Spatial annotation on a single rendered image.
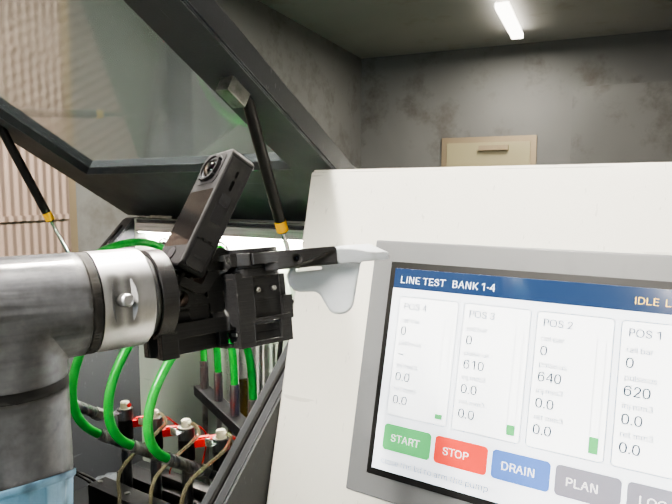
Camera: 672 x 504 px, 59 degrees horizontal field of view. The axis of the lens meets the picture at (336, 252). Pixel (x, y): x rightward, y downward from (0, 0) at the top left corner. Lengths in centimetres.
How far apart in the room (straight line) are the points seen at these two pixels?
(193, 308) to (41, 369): 12
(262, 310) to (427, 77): 746
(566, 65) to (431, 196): 686
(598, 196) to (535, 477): 34
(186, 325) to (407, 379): 41
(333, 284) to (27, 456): 26
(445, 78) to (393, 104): 73
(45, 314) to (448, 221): 55
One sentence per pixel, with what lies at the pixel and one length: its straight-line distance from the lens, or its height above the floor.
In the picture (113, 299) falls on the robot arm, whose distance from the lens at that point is 44.
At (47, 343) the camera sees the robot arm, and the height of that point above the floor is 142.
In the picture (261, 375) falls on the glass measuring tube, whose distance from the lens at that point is 130.
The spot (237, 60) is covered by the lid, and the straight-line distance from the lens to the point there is 81.
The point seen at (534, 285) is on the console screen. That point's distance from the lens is 77.
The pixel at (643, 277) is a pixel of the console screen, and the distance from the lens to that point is 75.
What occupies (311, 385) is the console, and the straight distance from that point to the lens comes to 90.
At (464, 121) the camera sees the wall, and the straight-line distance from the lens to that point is 772.
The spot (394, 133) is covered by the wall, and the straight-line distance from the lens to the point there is 794.
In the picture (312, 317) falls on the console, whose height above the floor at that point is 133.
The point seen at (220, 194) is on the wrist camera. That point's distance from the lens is 50.
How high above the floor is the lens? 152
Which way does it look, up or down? 6 degrees down
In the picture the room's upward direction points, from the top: straight up
